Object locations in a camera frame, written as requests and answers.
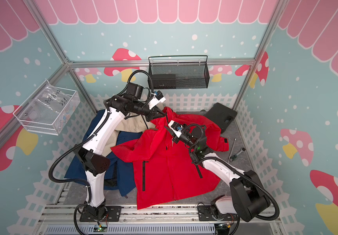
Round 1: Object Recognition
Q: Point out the beige jacket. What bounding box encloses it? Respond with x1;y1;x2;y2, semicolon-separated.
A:
101;116;159;158

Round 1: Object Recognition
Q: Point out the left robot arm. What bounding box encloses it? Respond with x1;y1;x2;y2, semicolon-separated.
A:
48;70;165;222

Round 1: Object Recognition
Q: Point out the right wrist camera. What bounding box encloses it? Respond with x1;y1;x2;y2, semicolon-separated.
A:
168;120;183;138

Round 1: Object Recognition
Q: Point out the black plastic tool case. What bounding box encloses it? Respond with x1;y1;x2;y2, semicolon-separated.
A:
204;103;238;133

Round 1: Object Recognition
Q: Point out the red jacket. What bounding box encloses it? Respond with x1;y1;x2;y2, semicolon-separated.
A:
111;107;229;210

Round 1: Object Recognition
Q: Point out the clear plastic bag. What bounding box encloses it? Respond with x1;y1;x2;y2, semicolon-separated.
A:
27;82;79;131

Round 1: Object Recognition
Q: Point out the horizontal aluminium frame bar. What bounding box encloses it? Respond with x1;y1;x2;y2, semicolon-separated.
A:
69;57;255;69

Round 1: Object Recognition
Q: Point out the black wire mesh basket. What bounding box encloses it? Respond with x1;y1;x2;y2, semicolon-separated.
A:
148;55;210;90

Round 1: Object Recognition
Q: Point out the white wire basket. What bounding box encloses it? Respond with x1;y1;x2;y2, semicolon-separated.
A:
12;80;81;136

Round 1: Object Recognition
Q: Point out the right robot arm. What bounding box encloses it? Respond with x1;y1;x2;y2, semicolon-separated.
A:
166;121;280;222

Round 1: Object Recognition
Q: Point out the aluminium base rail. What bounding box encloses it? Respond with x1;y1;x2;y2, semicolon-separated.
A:
36;204;284;235

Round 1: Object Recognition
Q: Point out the aluminium frame post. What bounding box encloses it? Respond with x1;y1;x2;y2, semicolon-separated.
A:
23;0;99;112

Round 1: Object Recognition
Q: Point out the green handled ratchet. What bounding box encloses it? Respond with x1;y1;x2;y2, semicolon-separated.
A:
229;147;246;162

